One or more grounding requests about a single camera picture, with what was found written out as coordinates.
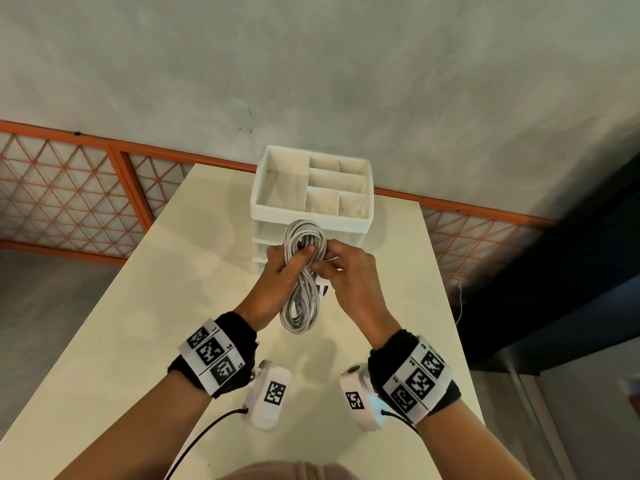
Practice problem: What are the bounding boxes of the black left camera cable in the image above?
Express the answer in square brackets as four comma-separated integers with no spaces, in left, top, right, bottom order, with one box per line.
[164,408,250,480]

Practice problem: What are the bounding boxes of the white drawer organizer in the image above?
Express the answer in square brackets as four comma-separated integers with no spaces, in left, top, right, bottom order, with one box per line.
[249,145,375,276]

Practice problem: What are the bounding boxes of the person's right hand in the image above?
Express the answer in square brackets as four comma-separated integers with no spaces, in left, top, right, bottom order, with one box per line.
[312,239,402,352]

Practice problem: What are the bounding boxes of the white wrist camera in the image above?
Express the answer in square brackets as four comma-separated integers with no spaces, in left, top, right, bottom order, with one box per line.
[339,363,389,432]
[241,359,293,432]

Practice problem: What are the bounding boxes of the person's right forearm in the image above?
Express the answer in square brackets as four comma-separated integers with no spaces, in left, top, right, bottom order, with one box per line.
[416,416,535,480]

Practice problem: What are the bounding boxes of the orange mesh fence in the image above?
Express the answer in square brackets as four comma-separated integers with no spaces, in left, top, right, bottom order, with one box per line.
[0,119,559,291]

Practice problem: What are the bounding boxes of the black right camera cable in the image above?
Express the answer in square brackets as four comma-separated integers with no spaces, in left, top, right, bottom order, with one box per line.
[380,409,422,435]

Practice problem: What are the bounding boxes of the black left wristband with markers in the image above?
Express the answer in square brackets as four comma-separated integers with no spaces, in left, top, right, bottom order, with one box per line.
[167,311,259,399]

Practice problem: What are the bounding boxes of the person's left hand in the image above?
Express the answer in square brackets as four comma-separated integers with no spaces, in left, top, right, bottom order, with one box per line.
[234,244,317,332]

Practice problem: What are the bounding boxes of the black camera cable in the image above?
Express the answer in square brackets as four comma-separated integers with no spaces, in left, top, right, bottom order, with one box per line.
[380,409,422,435]
[164,408,250,480]

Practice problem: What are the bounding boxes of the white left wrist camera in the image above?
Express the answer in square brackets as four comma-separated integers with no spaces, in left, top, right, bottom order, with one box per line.
[241,359,293,432]

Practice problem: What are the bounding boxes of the black wristband with markers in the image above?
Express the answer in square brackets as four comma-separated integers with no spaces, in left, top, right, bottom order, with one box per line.
[368,329,462,426]
[167,311,259,399]

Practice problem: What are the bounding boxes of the person's left forearm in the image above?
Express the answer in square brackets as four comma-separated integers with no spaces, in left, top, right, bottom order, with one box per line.
[54,369,212,480]

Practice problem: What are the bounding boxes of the black cabinet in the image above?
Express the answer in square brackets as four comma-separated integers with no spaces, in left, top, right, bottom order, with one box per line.
[459,151,640,376]

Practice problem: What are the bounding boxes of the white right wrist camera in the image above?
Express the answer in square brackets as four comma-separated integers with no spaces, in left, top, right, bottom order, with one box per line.
[339,363,389,432]

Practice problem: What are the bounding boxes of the black right wristband with markers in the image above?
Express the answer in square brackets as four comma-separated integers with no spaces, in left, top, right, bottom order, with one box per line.
[368,329,462,426]

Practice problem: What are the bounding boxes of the white cable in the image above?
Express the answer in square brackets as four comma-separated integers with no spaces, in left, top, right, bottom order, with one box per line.
[278,219,329,336]

